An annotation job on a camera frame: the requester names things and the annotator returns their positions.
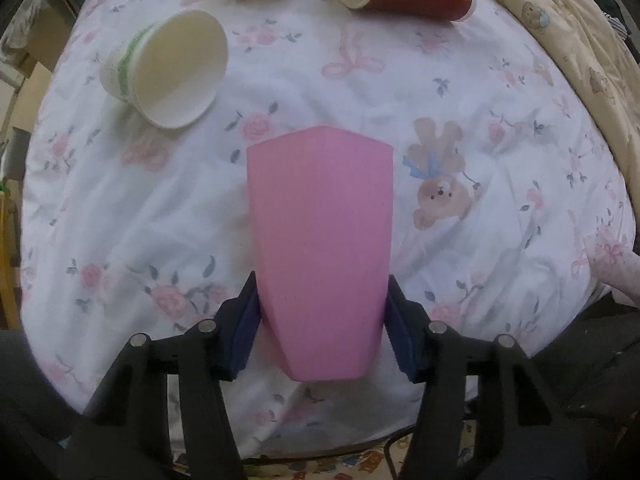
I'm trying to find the pink faceted cup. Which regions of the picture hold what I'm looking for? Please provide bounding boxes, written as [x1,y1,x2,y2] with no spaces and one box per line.
[246,127,394,382]

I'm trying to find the white green paper cup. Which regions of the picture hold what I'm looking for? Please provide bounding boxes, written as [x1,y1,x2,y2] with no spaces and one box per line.
[100,9,229,129]

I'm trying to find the white floral bed sheet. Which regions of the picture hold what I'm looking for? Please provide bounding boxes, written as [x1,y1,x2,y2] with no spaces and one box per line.
[21,0,639,457]

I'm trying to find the cream bear print duvet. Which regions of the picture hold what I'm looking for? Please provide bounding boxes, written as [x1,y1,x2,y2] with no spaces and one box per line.
[444,0,640,151]

